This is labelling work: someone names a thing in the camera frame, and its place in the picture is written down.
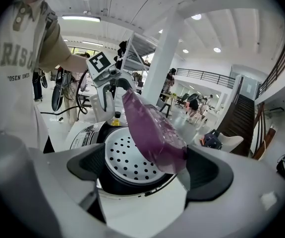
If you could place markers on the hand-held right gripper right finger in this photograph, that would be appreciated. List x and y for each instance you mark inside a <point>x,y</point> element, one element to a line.
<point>231,207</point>

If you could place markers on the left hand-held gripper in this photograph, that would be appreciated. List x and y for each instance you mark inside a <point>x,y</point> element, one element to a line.
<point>100,64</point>

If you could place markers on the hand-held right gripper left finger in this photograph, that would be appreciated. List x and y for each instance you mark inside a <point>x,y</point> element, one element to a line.
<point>58,195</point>

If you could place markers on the rice cooker base with panel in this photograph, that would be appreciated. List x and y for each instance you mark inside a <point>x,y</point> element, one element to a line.
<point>87,135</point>

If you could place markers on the purple rice cooker lid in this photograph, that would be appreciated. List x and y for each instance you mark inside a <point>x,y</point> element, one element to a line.
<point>152,137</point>

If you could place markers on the person's left forearm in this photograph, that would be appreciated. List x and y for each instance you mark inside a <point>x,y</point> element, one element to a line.
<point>75,62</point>

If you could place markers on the yellow drink bottle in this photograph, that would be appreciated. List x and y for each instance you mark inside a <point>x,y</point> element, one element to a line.
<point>116,121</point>

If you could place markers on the white metal shelf rack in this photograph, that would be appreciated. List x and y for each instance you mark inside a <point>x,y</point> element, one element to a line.
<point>137,63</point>

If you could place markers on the small wooden table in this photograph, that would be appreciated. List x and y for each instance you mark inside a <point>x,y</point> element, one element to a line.
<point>169,97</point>

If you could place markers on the white perforated steamer tray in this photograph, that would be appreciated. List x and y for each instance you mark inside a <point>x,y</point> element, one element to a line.
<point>118,168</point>

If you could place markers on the cream armchair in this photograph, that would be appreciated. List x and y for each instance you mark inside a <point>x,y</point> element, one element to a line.
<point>231,140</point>

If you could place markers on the black office chair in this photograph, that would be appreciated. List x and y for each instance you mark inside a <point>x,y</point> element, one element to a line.
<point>183,99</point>

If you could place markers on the purple backpack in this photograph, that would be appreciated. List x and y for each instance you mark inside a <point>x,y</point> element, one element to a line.
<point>212,140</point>

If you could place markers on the ceiling tube light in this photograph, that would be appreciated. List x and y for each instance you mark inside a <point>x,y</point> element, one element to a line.
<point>81,18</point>

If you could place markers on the round ceiling light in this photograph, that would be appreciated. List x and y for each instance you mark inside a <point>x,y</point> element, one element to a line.
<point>217,50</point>
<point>185,51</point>
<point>196,17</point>

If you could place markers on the dark wooden staircase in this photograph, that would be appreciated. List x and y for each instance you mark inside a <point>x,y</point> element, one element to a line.
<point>241,123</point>

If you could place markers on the black balcony railing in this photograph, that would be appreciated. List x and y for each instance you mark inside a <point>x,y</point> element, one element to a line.
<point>206,77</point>

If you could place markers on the person's beige shirt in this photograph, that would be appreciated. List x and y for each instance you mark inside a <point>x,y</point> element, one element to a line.
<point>16,95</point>

